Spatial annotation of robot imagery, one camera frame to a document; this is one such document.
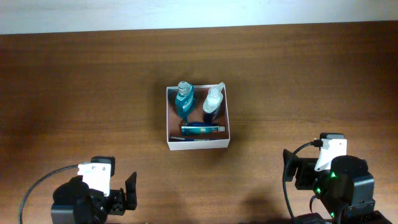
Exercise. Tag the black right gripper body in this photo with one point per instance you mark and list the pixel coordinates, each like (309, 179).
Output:
(306, 175)

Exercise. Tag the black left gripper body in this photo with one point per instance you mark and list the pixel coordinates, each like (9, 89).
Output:
(115, 204)

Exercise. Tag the blue white toothbrush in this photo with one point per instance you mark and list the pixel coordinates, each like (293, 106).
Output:
(187, 139)

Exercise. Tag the teal toothpaste tube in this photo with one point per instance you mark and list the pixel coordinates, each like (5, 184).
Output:
(196, 130)

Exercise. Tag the purple foam pump bottle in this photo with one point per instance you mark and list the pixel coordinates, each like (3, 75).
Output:
(212, 103)

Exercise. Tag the teal Listerine mouthwash bottle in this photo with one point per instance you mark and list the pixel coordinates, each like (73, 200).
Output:
(185, 101)

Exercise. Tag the blue disposable razor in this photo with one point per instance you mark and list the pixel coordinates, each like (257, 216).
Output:
(201, 124)

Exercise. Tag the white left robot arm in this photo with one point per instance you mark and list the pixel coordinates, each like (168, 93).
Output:
(77, 202)

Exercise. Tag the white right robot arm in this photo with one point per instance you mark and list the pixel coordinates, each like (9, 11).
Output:
(346, 190)

